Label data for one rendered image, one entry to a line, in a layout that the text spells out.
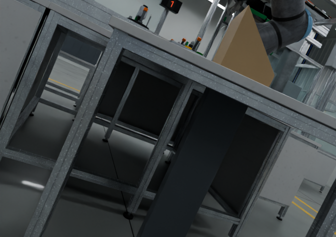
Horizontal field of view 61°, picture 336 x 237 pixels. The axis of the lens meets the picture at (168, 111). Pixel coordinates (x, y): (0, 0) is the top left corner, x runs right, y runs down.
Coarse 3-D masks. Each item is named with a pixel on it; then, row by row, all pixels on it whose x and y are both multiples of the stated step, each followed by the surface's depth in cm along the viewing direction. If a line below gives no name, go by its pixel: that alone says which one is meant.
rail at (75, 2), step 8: (64, 0) 130; (72, 0) 131; (80, 0) 133; (88, 0) 133; (72, 8) 133; (80, 8) 133; (88, 8) 134; (96, 8) 136; (104, 8) 136; (88, 16) 135; (96, 16) 136; (104, 16) 137; (120, 16) 139; (104, 24) 138; (136, 24) 142; (152, 32) 145
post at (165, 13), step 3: (165, 9) 176; (162, 12) 178; (165, 12) 177; (162, 15) 176; (165, 15) 177; (162, 18) 177; (165, 18) 177; (159, 21) 176; (162, 21) 177; (159, 24) 177; (162, 24) 177; (156, 27) 177; (159, 27) 177; (156, 30) 177; (159, 30) 178; (156, 33) 178
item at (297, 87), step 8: (280, 48) 259; (272, 56) 258; (280, 56) 261; (288, 56) 263; (272, 64) 260; (280, 64) 263; (296, 64) 268; (304, 64) 271; (312, 64) 273; (280, 72) 265; (296, 72) 270; (304, 72) 273; (312, 72) 275; (272, 80) 264; (288, 80) 269; (296, 80) 272; (304, 80) 275; (312, 80) 277; (272, 88) 266; (288, 88) 271; (296, 88) 274; (304, 88) 277; (296, 96) 276; (304, 96) 279
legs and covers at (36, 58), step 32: (64, 32) 218; (96, 32) 131; (32, 64) 126; (32, 96) 239; (0, 128) 130; (256, 128) 206; (288, 128) 176; (32, 160) 135; (224, 160) 225; (256, 160) 194; (128, 192) 153; (224, 192) 210; (256, 192) 178
